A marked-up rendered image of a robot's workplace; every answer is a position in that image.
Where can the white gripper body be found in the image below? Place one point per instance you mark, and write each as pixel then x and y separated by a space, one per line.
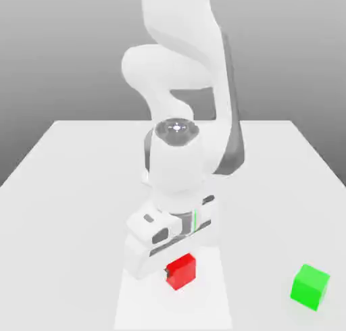
pixel 140 263

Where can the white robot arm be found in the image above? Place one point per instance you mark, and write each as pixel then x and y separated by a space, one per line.
pixel 175 169

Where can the small red cube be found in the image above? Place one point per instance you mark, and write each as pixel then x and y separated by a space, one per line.
pixel 182 273

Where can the small green cube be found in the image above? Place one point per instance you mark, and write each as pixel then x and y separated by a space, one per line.
pixel 309 287

